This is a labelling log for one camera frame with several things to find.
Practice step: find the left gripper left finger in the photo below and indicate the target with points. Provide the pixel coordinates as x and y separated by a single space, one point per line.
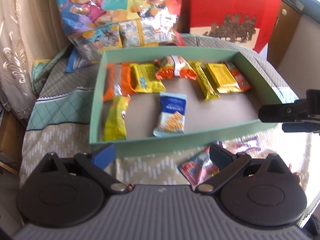
92 166

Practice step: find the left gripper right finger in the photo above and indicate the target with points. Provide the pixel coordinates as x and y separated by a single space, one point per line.
230 166

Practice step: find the purple cartoon candy packet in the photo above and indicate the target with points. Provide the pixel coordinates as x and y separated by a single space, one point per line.
198 168

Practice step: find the yellow green candy packet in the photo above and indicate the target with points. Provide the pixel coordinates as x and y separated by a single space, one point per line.
114 128

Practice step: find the orange red snack pouch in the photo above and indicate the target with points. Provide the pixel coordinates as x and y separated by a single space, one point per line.
242 82

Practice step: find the narrow yellow snack bar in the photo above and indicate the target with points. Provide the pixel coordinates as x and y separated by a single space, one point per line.
205 85

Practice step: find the blue cracker packet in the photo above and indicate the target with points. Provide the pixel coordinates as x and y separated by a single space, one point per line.
172 115

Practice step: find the green cardboard tray box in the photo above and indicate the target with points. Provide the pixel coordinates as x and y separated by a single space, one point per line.
230 116

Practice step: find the yellow Winsun snack packet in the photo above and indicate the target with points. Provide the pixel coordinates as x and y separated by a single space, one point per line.
224 80

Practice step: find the orange snack packet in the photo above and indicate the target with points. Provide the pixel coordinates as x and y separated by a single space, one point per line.
118 81

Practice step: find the yellow snack packet blue label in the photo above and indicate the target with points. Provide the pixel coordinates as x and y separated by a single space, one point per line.
146 81

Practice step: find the wooden cabinet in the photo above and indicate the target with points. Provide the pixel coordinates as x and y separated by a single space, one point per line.
283 32

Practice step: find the blue packet under bag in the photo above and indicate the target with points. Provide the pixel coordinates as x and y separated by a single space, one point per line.
81 58

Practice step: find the orange white snack bag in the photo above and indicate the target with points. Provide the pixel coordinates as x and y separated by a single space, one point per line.
173 66

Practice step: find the red gift bag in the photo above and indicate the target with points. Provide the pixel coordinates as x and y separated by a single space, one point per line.
246 22

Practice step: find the cartoon puppy snack bag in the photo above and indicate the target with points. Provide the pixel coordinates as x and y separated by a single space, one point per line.
94 26

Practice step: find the beige embroidered curtain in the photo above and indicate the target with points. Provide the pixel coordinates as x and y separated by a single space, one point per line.
30 30

